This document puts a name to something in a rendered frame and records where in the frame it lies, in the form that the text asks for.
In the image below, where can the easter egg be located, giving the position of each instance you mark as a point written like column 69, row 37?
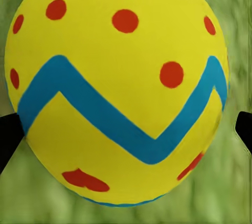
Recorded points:
column 118, row 99

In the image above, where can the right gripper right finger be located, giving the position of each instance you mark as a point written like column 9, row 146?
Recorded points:
column 244, row 128

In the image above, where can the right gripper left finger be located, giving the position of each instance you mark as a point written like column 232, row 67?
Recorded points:
column 11, row 134

